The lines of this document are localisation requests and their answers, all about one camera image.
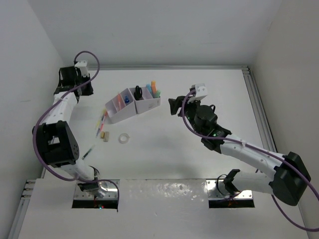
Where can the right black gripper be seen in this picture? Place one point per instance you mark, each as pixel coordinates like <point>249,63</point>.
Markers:
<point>175,104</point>

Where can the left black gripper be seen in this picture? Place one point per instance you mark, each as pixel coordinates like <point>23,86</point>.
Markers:
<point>89,90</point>

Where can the green marker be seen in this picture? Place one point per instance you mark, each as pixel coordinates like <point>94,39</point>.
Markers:
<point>157,94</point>

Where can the orange pink pens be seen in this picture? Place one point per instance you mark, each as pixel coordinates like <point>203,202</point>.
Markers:
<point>101,121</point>

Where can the clear glue bottle blue cap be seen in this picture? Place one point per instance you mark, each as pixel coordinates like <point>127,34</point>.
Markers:
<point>127,100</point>

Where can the blue marker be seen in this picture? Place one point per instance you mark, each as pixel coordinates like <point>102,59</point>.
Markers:
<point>148,86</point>

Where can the white eraser block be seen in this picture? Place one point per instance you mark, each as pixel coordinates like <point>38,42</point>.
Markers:
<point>106,136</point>

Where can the black handled scissors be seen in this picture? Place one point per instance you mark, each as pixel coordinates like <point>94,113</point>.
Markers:
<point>138,94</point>

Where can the green black pen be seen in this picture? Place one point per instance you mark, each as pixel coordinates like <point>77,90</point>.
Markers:
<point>88,152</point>

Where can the orange pen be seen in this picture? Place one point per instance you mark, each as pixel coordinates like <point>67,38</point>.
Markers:
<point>120,101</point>

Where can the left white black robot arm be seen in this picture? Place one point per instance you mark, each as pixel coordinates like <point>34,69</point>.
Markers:
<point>54,141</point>

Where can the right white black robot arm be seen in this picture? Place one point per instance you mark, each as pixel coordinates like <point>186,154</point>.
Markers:
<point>283,176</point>

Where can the white organizer upright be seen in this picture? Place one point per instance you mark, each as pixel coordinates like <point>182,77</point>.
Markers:
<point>147,101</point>

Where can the white organizer lying tilted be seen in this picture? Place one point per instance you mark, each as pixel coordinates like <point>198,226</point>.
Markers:
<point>115,115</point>

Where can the clear tape roll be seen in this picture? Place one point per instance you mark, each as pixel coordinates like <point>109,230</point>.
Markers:
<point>124,138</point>

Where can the white front cover board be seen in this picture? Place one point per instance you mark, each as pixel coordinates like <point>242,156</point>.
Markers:
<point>151,209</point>

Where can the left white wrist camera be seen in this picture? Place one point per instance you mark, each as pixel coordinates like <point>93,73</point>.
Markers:
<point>82,66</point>

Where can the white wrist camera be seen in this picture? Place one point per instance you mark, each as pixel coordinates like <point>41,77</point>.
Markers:
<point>200,92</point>
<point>82,66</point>

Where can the aluminium frame rail back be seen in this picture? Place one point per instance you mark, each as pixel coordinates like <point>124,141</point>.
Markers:
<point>177,67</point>

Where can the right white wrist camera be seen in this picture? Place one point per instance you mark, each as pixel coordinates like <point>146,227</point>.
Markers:
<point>200,92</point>

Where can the aluminium frame rail right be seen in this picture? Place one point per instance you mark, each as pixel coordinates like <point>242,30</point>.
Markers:
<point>259,112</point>

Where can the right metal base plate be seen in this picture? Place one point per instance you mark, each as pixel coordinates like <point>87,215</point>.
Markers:
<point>217,192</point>

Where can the metal base plate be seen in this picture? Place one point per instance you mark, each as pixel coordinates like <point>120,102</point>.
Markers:
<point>217,192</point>
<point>100,191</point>

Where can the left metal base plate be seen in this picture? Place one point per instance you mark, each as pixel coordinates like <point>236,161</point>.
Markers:
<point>100,191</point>

